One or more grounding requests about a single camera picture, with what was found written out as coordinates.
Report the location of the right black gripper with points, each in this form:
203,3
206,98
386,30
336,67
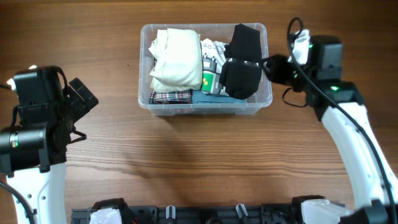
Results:
276,64

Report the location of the plaid flannel shirt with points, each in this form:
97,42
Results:
174,97

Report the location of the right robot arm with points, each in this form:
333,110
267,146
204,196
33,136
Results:
314,67

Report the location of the white pixel-print t-shirt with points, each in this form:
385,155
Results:
213,60

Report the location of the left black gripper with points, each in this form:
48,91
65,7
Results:
81,107

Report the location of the beige cloth garment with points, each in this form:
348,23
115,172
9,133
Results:
178,61

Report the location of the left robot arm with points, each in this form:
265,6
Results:
34,146

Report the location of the blue denim jeans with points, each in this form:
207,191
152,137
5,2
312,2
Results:
199,97

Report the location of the black taped garment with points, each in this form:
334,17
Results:
241,73

